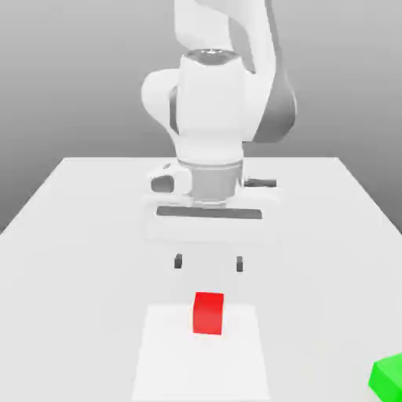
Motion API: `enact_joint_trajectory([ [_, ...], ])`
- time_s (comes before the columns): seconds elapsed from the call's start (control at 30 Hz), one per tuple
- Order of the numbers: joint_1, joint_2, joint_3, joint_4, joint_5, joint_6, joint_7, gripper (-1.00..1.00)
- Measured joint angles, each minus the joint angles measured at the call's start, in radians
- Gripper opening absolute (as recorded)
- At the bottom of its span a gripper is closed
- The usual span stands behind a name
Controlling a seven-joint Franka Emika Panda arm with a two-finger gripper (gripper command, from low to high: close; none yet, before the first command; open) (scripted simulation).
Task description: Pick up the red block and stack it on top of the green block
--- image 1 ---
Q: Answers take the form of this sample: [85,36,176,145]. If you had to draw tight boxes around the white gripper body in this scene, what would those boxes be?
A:
[141,192,281,247]

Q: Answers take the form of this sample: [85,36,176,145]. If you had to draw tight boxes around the small red cube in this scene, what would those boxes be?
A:
[192,291,225,337]

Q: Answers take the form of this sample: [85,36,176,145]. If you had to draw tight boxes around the small green cube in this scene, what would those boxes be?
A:
[367,353,402,402]

